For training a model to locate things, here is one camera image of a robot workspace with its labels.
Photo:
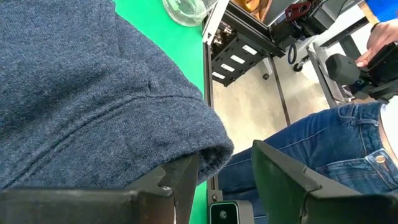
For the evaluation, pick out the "black table-level camera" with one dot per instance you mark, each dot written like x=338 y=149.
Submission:
x=227 y=213

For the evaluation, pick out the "clear spray bottle white nozzle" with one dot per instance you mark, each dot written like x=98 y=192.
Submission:
x=186 y=11

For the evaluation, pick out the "black tray white labels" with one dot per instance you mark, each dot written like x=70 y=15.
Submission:
x=236 y=62

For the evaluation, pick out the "person's hand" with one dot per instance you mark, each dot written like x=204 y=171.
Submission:
x=377 y=37

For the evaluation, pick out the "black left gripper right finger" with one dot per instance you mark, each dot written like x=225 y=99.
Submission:
x=280 y=183

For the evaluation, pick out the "person's torso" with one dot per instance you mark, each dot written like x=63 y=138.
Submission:
x=390 y=124

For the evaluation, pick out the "small black caster wheel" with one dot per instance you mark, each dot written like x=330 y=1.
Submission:
x=298 y=67

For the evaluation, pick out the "person's leg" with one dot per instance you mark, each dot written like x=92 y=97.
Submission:
x=326 y=140

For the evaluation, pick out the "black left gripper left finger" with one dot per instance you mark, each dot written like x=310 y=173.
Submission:
x=177 y=186

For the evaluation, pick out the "black metal table frame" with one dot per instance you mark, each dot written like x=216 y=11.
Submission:
x=242 y=25

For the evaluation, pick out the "red metal clamp part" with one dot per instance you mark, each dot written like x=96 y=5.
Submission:
x=298 y=10

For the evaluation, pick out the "black garment white print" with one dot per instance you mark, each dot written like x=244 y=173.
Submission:
x=93 y=93

